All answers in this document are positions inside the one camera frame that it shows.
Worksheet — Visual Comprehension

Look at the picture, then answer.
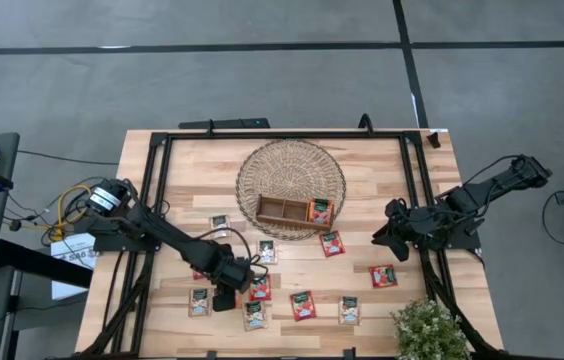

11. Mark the wooden three-compartment tea box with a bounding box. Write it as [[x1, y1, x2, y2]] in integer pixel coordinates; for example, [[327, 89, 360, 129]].
[[255, 193, 336, 233]]

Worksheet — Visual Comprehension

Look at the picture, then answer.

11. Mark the round woven straw placemat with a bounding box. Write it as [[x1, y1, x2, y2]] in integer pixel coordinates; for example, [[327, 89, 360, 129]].
[[235, 138, 348, 242]]

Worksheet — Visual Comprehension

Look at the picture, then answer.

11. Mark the black support beam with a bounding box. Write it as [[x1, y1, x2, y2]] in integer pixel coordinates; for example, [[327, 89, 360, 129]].
[[0, 238, 94, 290]]

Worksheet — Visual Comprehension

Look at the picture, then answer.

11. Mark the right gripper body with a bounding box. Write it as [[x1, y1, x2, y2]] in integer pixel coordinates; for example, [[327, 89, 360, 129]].
[[406, 205, 441, 244]]

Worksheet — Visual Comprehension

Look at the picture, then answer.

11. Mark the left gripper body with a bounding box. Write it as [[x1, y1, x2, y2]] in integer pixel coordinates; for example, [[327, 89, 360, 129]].
[[214, 252, 256, 294]]

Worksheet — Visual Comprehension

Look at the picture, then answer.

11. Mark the green plant in black pot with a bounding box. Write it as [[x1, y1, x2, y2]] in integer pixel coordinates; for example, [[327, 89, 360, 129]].
[[390, 298, 472, 360]]

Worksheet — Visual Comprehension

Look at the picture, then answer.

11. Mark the long black bar device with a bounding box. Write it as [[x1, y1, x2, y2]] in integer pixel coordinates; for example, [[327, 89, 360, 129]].
[[177, 117, 272, 130]]

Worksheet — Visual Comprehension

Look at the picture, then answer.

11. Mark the white printed paper sheet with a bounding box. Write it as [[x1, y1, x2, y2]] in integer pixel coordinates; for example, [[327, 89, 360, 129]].
[[50, 232, 99, 301]]

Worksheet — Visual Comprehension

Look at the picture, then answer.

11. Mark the beige vanilla tea packet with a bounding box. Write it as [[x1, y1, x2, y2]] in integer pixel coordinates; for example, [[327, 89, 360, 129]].
[[187, 287, 213, 318], [337, 296, 362, 327], [242, 301, 269, 332], [255, 239, 279, 266], [209, 214, 233, 239]]

